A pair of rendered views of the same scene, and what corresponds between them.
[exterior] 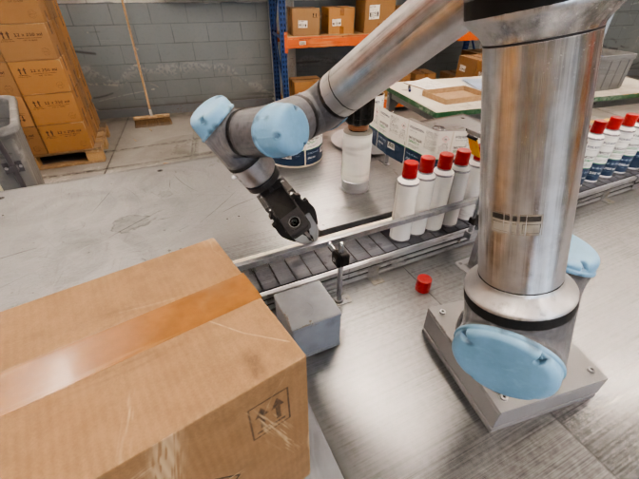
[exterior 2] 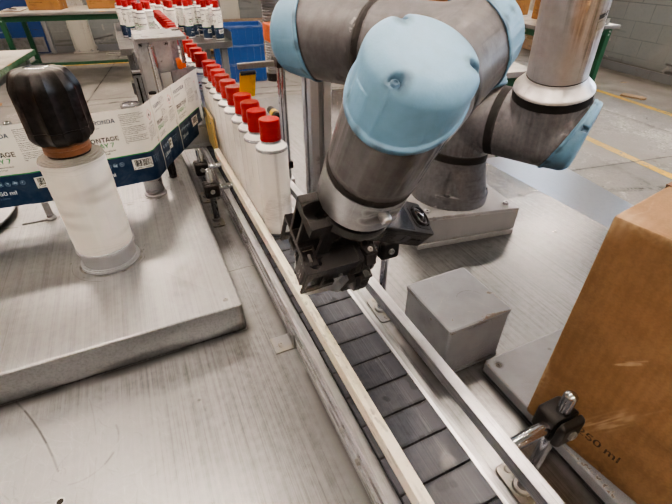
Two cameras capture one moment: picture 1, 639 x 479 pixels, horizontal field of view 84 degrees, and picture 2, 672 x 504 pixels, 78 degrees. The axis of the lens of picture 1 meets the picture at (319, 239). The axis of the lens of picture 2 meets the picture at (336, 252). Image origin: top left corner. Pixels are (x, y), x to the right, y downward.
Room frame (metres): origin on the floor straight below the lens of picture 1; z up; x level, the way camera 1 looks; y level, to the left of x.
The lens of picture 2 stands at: (0.63, 0.44, 1.29)
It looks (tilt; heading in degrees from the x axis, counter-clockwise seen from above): 36 degrees down; 270
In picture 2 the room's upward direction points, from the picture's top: straight up
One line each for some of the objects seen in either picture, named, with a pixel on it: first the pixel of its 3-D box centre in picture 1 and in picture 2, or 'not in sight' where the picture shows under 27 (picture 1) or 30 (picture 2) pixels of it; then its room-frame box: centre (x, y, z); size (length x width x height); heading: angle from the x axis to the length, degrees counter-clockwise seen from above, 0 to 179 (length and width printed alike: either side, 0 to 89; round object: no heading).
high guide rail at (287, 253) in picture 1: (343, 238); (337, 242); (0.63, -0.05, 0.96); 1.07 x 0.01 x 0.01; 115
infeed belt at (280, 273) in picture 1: (430, 233); (262, 213); (0.79, -0.30, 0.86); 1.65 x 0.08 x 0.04; 115
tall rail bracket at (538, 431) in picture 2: not in sight; (527, 457); (0.46, 0.24, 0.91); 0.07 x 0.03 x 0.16; 25
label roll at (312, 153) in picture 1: (294, 137); not in sight; (1.25, 0.09, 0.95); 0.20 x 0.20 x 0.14
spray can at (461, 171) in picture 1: (455, 188); (248, 147); (0.81, -0.34, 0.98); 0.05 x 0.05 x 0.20
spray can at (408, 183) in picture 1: (404, 201); (274, 178); (0.74, -0.20, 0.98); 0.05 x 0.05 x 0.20
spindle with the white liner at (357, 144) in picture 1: (357, 142); (79, 176); (1.01, -0.11, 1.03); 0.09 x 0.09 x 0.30
